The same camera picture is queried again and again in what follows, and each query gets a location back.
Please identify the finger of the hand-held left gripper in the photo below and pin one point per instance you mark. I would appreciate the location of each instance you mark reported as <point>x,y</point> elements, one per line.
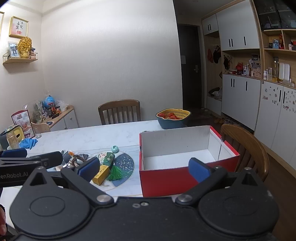
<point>13,153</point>
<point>54,158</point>

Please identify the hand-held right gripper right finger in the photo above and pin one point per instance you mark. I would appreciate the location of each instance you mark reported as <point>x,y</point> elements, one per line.
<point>198,170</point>

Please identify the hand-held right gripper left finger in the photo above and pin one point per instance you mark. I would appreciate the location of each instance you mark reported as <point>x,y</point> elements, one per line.
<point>89,168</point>

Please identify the clear bag of mixed parts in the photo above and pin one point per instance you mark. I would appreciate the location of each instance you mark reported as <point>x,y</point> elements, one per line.
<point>67,157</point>

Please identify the small yellow box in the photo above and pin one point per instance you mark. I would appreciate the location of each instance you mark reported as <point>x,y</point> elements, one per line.
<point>100,176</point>

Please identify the brown twine bundle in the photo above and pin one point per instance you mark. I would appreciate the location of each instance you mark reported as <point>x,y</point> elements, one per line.
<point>74,160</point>

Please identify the green face sachet with tassel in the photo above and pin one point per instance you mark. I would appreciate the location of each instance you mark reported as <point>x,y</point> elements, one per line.
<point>108,158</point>

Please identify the red cardboard box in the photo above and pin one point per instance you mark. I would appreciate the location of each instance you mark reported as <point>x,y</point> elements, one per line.
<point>166,180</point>

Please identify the glass jar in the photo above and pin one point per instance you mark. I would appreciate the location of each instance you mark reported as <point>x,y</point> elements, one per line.
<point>12,141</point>

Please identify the blue cloth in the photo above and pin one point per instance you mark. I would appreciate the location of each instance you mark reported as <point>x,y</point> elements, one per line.
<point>27,143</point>

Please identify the small glass cup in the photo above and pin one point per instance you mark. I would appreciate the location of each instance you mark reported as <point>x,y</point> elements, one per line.
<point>38,135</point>

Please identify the red printed snack bag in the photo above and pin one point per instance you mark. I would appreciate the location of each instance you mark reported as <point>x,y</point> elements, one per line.
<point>23,122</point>

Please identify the small teal egg-shaped gadget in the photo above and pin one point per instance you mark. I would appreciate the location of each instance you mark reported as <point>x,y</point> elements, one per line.
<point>115,149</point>

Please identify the wooden high chair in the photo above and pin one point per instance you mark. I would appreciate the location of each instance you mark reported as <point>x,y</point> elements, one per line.
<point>41,128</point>

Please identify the blue round pad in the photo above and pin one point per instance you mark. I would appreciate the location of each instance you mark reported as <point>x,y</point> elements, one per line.
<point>49,123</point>

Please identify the white side cabinet wooden top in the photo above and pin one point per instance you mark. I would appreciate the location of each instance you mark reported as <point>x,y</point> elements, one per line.
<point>67,120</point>

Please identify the cluster of dark jars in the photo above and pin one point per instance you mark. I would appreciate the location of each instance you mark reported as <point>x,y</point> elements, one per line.
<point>53,111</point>

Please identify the clear bag of dried plants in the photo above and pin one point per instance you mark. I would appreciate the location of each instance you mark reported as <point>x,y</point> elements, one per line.
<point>37,111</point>

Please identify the yellow slippers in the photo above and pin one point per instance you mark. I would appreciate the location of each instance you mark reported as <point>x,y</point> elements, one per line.
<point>218,120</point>

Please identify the blue and yellow strainer basket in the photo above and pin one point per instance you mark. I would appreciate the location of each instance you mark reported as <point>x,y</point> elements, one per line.
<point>171,124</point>

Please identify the crumpled clear plastic bag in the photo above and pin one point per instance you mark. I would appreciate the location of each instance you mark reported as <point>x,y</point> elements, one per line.
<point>62,104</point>

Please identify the light wooden round-back chair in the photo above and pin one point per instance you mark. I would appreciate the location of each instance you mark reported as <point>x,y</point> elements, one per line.
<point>245,139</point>

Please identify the dark door mat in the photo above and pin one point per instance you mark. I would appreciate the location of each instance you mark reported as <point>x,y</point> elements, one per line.
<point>201,114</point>

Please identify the blue globe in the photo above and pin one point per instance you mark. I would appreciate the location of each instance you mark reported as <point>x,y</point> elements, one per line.
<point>49,101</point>

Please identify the white sneakers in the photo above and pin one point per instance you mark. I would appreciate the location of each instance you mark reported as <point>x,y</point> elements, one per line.
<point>230,121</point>

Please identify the pile of strawberries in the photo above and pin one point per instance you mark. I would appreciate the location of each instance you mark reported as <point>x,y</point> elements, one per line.
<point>170,115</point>

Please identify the dark wooden slatted chair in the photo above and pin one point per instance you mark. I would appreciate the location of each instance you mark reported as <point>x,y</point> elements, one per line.
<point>119,104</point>

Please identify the dark door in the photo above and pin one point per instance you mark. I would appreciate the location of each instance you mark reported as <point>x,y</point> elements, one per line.
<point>189,88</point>

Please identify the golden ornament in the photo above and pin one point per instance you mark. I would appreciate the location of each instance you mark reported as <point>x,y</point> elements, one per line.
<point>25,46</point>

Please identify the red round ornament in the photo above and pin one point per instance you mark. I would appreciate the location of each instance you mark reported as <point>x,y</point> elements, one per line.
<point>239,67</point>

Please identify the dark red hanging bag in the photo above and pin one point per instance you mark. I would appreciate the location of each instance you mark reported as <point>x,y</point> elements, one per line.
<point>226,62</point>

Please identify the white paper on door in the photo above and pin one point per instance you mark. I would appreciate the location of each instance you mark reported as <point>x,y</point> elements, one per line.
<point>183,59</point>

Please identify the black hanging bag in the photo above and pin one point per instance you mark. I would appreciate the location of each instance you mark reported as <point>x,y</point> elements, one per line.
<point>216,54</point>

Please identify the framed calligraphy picture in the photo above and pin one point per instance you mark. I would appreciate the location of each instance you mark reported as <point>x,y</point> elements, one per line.
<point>19,27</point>

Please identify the white upright panels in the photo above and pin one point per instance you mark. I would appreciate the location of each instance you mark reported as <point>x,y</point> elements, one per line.
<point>284,71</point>

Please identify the wooden wall shelf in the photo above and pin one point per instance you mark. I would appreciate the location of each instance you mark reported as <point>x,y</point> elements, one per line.
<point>20,61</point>

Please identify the small photo frame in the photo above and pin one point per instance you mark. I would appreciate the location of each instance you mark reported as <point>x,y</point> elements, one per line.
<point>13,49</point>

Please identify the white and wood wall cabinet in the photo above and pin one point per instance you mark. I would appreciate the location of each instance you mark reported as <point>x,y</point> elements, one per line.
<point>233,23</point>

